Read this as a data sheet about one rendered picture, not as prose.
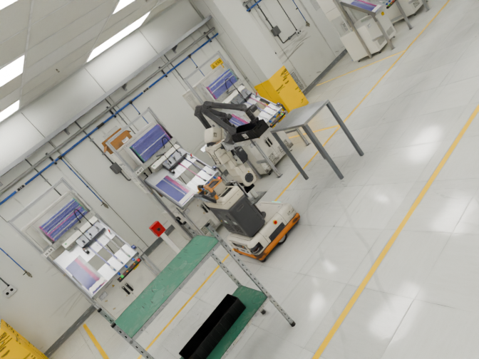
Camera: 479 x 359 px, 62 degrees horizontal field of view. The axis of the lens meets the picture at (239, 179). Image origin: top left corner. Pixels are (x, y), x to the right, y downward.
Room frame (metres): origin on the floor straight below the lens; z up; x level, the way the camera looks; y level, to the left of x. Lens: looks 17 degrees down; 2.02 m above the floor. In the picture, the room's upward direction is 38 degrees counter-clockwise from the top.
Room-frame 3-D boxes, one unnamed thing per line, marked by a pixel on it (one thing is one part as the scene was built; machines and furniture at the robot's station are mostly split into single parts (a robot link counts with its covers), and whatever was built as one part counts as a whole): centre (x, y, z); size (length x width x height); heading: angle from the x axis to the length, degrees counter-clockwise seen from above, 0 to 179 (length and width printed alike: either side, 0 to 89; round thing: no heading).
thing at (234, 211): (4.06, 0.23, 0.59); 0.55 x 0.34 x 0.83; 21
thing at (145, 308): (2.66, 0.86, 0.55); 0.91 x 0.46 x 1.10; 116
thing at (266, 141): (6.04, -0.66, 0.65); 1.01 x 0.73 x 1.29; 26
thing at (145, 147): (5.48, 0.64, 1.52); 0.51 x 0.13 x 0.27; 116
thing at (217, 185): (4.05, 0.25, 0.87); 0.23 x 0.15 x 0.11; 21
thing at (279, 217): (4.09, 0.14, 0.16); 0.67 x 0.64 x 0.25; 111
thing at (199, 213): (5.57, 0.74, 0.31); 0.70 x 0.65 x 0.62; 116
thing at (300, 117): (4.53, -1.00, 0.40); 0.70 x 0.45 x 0.80; 21
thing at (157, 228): (4.84, 1.19, 0.39); 0.24 x 0.24 x 0.78; 26
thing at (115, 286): (4.79, 1.96, 0.66); 1.01 x 0.73 x 1.31; 26
